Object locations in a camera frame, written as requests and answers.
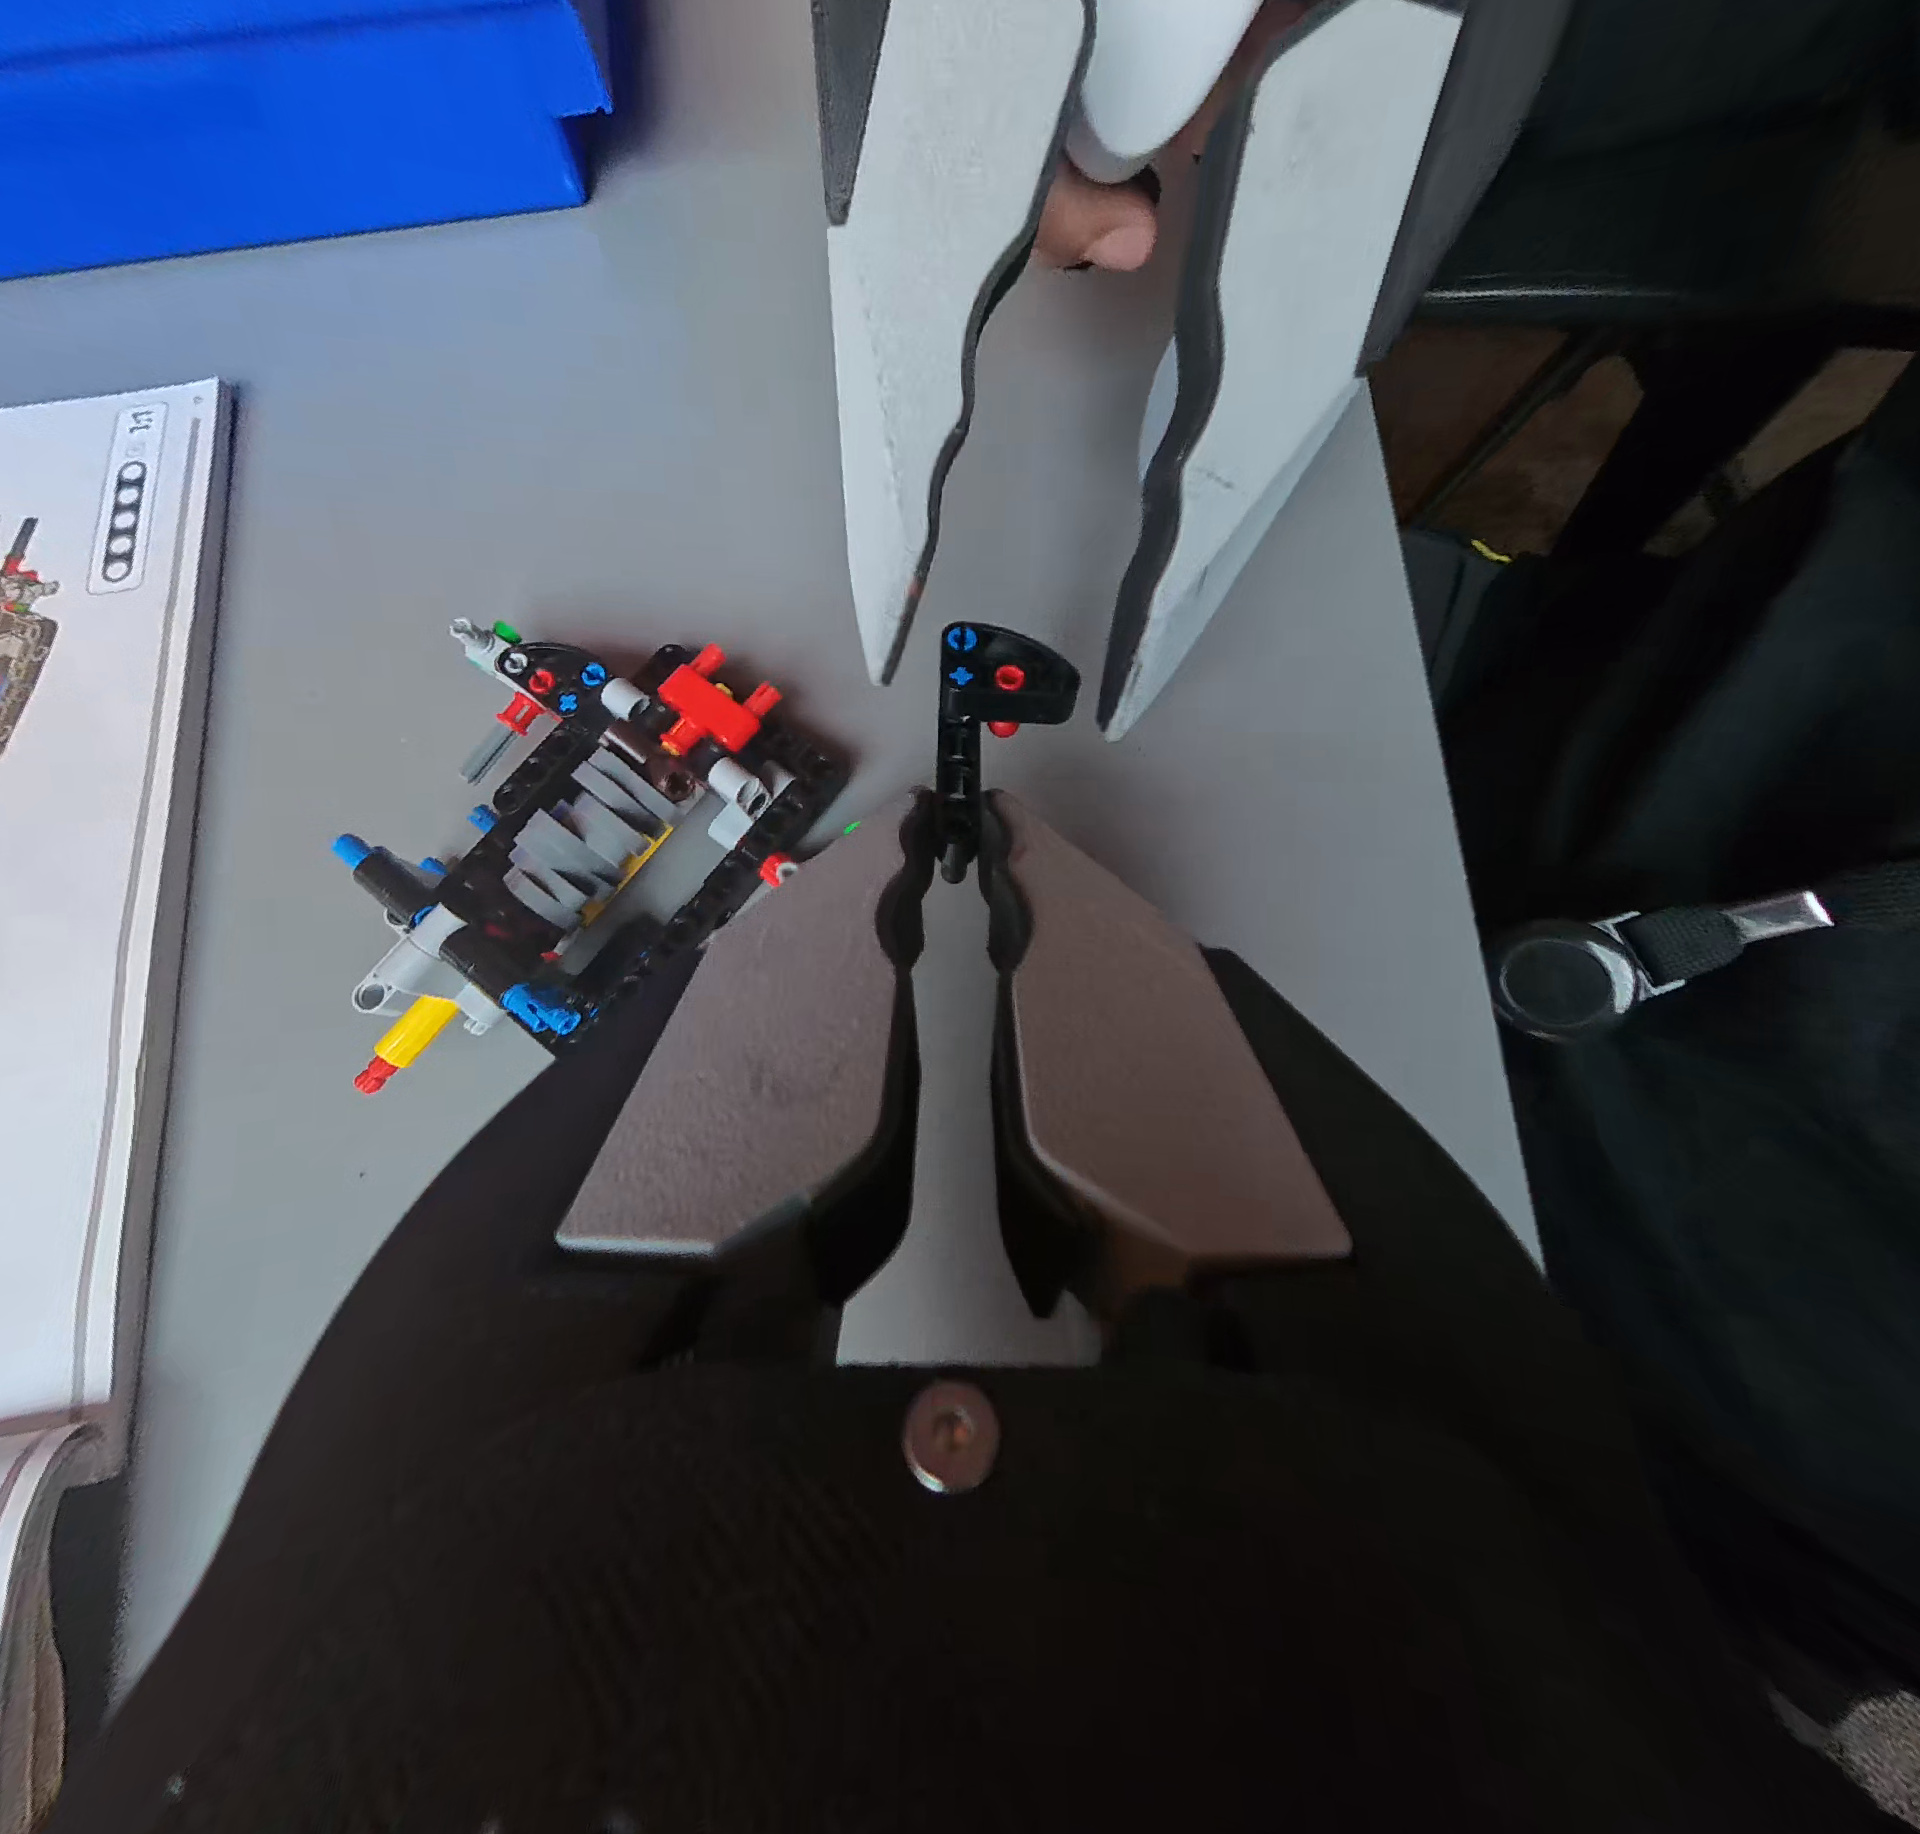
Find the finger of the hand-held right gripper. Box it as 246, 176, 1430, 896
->
808, 0, 1098, 691
1094, 0, 1503, 744

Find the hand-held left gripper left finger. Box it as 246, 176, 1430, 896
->
553, 791, 927, 1306

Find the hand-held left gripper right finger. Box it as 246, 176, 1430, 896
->
977, 791, 1354, 1321

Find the black frame lego assembly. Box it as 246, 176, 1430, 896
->
329, 611, 864, 1101

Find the black angled lego piece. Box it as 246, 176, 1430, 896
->
932, 621, 1083, 883

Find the open lego instruction booklet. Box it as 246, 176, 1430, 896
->
0, 374, 239, 1834

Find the person's right hand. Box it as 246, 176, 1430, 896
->
1033, 160, 1168, 276

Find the blue plastic bin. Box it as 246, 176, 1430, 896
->
0, 0, 617, 282

